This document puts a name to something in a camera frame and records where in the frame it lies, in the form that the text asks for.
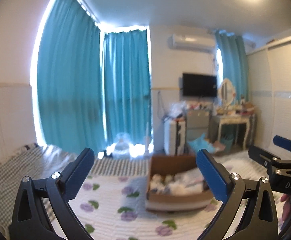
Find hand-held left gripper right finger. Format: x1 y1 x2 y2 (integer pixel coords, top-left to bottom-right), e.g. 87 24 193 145
196 149 279 240

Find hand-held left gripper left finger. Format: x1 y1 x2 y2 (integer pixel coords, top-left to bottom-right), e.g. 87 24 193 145
10 147 95 240

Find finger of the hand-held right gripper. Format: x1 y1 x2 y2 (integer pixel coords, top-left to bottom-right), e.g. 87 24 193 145
248 144 287 168
273 135 291 160

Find white plush toy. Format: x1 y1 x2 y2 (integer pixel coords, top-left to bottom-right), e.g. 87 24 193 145
166 181 199 196

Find brown cardboard box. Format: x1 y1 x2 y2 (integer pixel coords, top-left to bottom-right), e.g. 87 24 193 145
145 154 220 212

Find small white sock bundle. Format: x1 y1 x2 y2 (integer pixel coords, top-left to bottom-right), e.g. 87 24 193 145
150 174 164 189

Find person's right hand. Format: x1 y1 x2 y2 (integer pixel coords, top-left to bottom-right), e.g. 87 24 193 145
280 194 291 222

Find silver suitcase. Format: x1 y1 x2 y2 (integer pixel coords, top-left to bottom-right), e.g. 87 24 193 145
249 115 258 148

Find blue plastic basket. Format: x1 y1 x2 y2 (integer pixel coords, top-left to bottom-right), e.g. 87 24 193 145
221 133 235 147

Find white dressing table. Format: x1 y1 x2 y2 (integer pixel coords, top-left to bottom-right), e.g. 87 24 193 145
215 110 255 151

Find white louvered wardrobe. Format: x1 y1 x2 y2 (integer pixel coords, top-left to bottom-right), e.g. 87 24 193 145
245 35 291 151

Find grey drawer unit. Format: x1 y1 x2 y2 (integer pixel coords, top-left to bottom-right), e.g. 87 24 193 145
187 110 211 146

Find white quilt with purple flowers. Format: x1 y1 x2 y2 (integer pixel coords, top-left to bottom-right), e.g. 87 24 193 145
45 164 284 240

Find white oval vanity mirror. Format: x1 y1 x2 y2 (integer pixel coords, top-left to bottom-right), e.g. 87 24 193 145
217 78 236 107

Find clear plastic bags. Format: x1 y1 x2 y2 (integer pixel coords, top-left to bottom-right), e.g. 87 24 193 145
169 102 189 118

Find narrow teal curtain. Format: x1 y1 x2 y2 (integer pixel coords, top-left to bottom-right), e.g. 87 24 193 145
215 29 248 105

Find wide teal curtain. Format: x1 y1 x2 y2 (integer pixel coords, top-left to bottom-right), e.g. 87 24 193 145
37 0 105 153

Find medium teal curtain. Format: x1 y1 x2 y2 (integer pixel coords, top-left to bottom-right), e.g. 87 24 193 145
102 26 152 148

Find white air conditioner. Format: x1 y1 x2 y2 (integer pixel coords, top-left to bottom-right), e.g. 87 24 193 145
169 32 216 53

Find black wall television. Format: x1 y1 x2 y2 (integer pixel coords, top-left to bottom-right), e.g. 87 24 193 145
182 73 218 97

